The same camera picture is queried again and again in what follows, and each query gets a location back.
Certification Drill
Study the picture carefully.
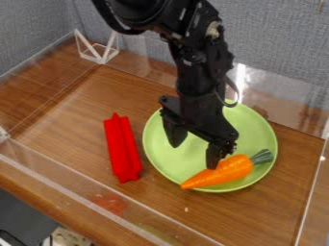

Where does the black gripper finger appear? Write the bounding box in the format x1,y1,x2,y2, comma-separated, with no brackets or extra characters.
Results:
205,142,236,169
160,110,187,148

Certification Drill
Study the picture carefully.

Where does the orange toy carrot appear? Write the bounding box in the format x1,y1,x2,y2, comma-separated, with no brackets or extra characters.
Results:
180,149,274,189

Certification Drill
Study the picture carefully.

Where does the clear acrylic enclosure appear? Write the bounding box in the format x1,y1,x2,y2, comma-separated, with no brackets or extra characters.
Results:
0,33,329,246

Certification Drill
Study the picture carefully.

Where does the clear acrylic corner bracket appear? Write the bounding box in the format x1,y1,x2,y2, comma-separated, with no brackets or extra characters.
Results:
73,30,119,65

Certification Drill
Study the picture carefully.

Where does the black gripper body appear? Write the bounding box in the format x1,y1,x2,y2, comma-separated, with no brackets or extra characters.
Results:
159,92,239,146

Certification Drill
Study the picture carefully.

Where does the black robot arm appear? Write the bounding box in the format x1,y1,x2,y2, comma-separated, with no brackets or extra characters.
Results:
90,0,239,169

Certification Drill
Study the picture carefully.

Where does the green round plate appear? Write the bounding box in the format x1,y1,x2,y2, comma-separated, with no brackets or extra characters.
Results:
143,104,278,193

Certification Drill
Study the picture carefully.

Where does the black cable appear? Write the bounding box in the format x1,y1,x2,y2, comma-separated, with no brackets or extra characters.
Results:
215,75,242,109

